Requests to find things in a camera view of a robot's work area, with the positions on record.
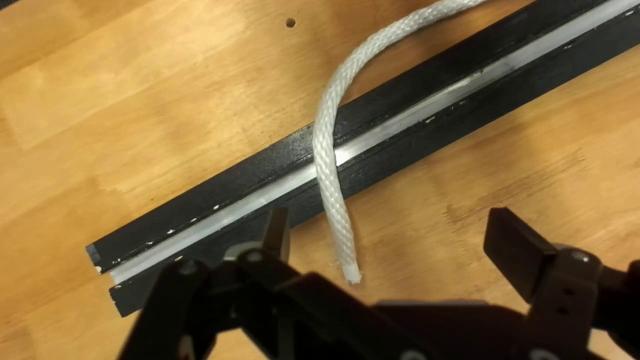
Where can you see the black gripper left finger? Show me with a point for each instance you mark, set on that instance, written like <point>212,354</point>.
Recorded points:
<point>277,236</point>

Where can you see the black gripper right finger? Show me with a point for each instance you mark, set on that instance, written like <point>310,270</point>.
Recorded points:
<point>517,250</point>

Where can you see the long black rail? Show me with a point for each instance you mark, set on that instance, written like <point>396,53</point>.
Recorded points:
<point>381,132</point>

